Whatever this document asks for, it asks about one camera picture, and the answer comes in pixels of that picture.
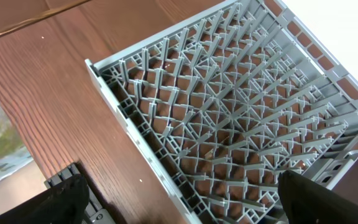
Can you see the grey plastic dish rack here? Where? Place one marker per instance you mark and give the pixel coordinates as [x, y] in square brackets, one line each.
[222, 103]

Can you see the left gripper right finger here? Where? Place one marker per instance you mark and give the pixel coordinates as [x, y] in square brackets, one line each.
[305, 201]

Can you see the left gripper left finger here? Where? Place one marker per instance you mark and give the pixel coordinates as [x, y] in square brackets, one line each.
[44, 208]

